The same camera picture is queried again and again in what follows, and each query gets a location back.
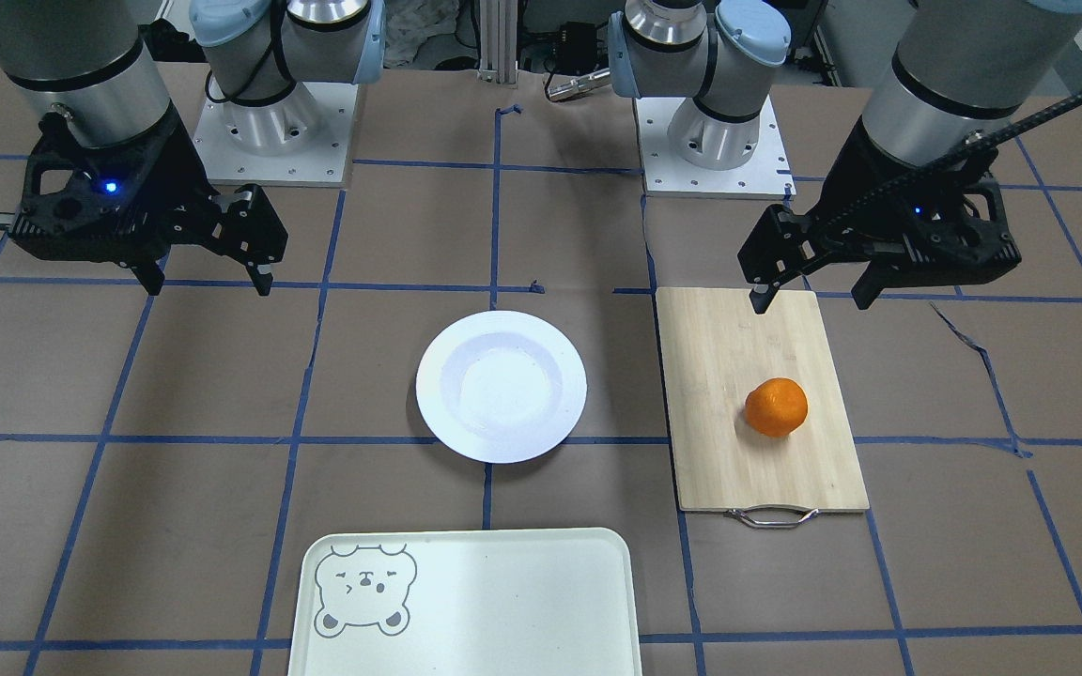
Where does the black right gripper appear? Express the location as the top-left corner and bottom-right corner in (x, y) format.
(0, 106), (288, 297)

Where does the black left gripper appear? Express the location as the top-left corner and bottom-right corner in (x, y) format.
(738, 121), (1022, 315)

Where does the orange mandarin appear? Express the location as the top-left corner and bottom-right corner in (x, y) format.
(743, 377), (809, 439)

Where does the white ceramic plate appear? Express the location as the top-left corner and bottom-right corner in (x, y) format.
(415, 312), (588, 465)

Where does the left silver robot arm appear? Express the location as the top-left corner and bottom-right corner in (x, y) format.
(607, 1), (1082, 313)

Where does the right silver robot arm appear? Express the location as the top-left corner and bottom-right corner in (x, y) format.
(0, 1), (386, 296)

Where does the pale green bear tray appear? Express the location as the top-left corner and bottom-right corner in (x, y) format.
(288, 528), (643, 675)

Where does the bamboo cutting board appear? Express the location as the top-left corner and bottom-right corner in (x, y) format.
(656, 287), (869, 528)

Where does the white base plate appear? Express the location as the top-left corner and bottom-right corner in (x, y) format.
(192, 83), (362, 188)
(634, 96), (797, 202)

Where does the aluminium frame post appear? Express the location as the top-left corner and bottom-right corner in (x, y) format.
(477, 0), (518, 88)

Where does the black corrugated cable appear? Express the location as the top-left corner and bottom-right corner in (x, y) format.
(802, 58), (1082, 278)

